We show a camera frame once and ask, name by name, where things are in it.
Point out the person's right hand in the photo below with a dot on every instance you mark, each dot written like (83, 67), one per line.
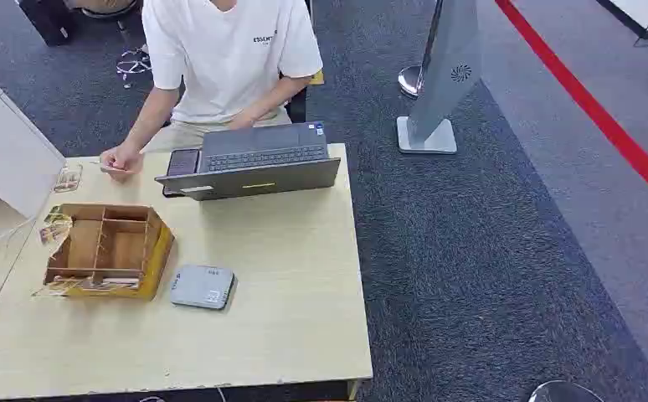
(121, 160)

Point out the person's left hand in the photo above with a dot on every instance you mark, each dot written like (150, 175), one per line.
(243, 120)

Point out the small card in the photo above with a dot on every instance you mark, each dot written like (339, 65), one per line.
(106, 168)

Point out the black chair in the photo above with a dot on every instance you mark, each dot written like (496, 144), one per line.
(297, 106)

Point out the grey laptop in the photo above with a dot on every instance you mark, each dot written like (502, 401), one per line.
(257, 176)

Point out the person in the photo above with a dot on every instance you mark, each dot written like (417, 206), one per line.
(229, 61)

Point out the black smartphone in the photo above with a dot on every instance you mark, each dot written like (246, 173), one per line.
(182, 162)

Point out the yellow item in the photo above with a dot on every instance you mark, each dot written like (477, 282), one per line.
(317, 78)

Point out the wooden compartment box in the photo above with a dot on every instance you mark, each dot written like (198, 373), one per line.
(110, 249)

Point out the stool with chrome base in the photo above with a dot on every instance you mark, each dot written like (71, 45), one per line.
(132, 62)

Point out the white cabinet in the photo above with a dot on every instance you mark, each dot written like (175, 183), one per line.
(8, 147)

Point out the flat grey card reader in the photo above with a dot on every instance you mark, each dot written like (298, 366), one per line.
(202, 287)

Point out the black case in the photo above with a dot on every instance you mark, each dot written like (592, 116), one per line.
(49, 19)

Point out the round chrome stand base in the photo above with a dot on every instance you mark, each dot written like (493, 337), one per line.
(410, 80)

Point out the grey standing panel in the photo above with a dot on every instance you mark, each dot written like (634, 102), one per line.
(446, 72)

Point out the red floor tape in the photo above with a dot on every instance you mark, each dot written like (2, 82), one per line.
(596, 111)

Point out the white platform with dark edge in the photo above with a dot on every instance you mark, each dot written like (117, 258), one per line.
(643, 14)

